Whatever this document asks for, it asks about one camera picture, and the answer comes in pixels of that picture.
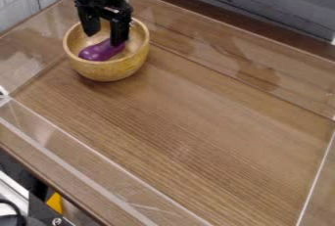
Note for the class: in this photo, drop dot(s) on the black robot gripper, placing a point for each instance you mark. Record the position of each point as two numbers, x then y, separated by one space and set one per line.
93 9

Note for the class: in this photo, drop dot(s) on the purple toy eggplant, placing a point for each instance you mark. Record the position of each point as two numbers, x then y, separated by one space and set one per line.
100 51

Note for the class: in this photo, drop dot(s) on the brown wooden bowl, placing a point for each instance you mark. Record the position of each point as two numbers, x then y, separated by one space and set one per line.
123 64

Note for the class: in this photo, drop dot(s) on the yellow label sticker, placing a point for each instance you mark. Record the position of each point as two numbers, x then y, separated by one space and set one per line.
55 203

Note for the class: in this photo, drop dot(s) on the clear acrylic tray wall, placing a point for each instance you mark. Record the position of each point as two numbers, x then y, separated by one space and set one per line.
214 138

